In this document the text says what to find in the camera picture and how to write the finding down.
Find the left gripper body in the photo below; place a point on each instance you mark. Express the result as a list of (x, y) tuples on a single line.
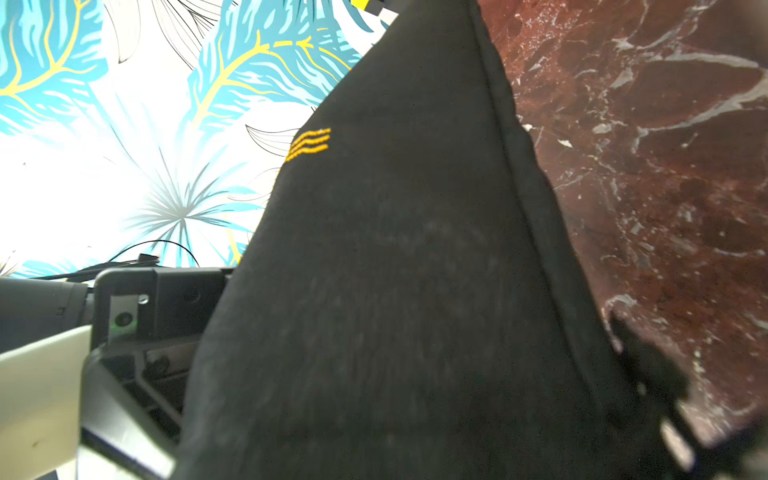
[(145, 330)]

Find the black drawstring dryer bag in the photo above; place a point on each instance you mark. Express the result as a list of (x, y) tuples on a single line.
[(410, 305)]

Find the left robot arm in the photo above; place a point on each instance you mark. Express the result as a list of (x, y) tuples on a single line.
[(33, 310)]

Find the yellow black toolbox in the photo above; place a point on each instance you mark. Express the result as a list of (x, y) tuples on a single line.
[(379, 7)]

